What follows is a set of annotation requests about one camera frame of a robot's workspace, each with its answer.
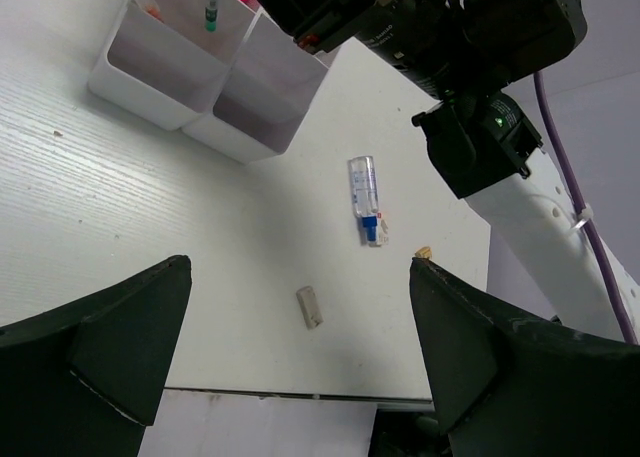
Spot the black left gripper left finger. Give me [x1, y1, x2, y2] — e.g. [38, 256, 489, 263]
[1, 255, 192, 456]

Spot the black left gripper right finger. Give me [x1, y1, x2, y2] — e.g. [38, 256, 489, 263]
[409, 258, 639, 456]

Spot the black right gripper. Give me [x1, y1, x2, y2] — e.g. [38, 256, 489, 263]
[257, 0, 394, 54]

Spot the green ink clear pen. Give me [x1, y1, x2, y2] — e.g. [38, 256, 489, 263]
[205, 0, 218, 32]

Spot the clear glue bottle blue cap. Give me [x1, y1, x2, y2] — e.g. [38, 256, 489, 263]
[348, 156, 380, 245]

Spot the red ink clear pen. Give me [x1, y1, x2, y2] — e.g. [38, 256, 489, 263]
[145, 5, 161, 19]

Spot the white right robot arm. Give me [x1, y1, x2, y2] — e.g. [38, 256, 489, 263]
[257, 0, 639, 343]

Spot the white right organizer box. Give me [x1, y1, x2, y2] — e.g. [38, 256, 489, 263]
[182, 12, 330, 164]

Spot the white organizer box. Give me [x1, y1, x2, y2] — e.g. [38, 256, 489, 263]
[182, 12, 330, 164]
[88, 0, 258, 130]

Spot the small tan eraser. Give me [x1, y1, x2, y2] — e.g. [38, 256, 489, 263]
[414, 246, 432, 259]

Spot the white left organizer box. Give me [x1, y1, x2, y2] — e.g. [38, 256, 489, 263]
[88, 0, 258, 130]

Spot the white eraser red print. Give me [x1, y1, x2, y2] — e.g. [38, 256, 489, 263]
[371, 212, 389, 247]

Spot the grey eraser block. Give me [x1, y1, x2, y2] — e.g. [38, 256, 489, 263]
[296, 286, 324, 330]

